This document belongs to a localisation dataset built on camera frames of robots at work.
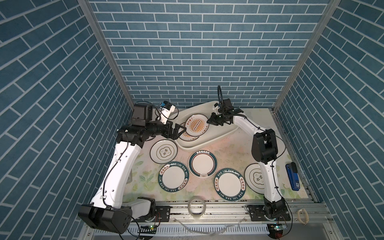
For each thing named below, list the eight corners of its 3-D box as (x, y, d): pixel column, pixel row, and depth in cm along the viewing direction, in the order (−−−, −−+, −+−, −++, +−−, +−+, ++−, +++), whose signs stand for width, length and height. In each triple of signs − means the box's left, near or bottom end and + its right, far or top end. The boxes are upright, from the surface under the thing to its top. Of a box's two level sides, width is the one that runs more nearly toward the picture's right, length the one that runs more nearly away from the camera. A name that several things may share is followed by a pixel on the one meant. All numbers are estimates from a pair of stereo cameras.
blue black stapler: (292, 190, 84) (297, 187, 80) (285, 165, 93) (289, 161, 89) (298, 191, 84) (304, 188, 79) (291, 166, 93) (295, 162, 89)
